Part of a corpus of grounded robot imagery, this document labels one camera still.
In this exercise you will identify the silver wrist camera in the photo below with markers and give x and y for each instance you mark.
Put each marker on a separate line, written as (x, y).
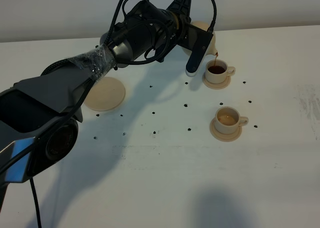
(204, 45)

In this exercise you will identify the beige far teacup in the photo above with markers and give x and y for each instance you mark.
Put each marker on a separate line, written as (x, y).
(217, 71)

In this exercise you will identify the beige near teacup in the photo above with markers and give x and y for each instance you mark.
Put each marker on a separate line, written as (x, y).
(228, 120)

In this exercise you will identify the beige teapot saucer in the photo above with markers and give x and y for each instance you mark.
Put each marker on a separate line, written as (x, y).
(105, 95)

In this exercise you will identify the beige teacup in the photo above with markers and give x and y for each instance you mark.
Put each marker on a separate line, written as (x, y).
(228, 120)
(217, 71)

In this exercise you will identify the beige cup saucer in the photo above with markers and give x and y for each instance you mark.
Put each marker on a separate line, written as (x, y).
(216, 86)
(224, 137)

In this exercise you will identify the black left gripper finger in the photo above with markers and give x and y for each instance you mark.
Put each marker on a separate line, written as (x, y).
(180, 7)

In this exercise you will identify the beige far cup saucer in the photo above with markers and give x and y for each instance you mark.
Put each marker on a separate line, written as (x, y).
(216, 86)

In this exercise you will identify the beige near cup saucer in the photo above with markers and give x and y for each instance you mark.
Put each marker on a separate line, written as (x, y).
(224, 137)

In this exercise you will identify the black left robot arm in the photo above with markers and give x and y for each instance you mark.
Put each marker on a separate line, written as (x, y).
(39, 116)

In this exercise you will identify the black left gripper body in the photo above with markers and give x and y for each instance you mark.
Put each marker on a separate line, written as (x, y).
(186, 33)

